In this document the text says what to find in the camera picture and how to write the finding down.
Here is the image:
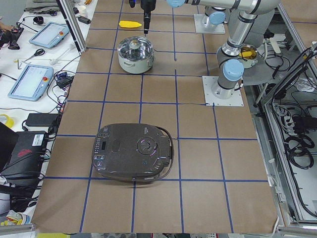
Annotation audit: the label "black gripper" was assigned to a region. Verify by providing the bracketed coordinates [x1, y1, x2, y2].
[140, 0, 156, 34]

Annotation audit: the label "glass pot lid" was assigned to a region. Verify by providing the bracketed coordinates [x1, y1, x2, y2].
[117, 36, 154, 61]

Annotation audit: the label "yellow corn cob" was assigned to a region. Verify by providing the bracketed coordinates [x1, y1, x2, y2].
[119, 20, 142, 29]

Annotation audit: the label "pale green cooking pot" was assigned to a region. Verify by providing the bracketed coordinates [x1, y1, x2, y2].
[117, 52, 155, 74]

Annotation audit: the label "white paper cup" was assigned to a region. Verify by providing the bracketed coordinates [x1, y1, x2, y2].
[77, 5, 88, 17]

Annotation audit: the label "blue teach pendant far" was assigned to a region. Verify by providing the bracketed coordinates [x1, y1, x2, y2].
[29, 22, 69, 48]

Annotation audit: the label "blue teach pendant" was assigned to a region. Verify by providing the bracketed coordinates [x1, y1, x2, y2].
[8, 64, 54, 101]
[29, 22, 69, 48]

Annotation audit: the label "blue teach pendant near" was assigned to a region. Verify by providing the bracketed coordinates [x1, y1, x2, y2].
[8, 64, 54, 101]

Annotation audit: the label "brown electric rice cooker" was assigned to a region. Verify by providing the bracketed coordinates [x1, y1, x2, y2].
[92, 123, 174, 182]

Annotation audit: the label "black power adapter brick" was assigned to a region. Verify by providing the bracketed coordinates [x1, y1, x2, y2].
[25, 113, 58, 127]

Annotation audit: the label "yellow tape roll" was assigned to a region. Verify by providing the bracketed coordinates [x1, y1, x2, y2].
[0, 114, 14, 128]

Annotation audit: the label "black box with red logo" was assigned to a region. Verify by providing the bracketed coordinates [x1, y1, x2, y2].
[0, 131, 49, 180]

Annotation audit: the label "aluminium frame post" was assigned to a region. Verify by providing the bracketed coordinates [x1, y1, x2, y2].
[56, 0, 86, 54]

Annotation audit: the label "black handled scissors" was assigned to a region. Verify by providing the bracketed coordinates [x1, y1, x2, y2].
[26, 48, 46, 61]

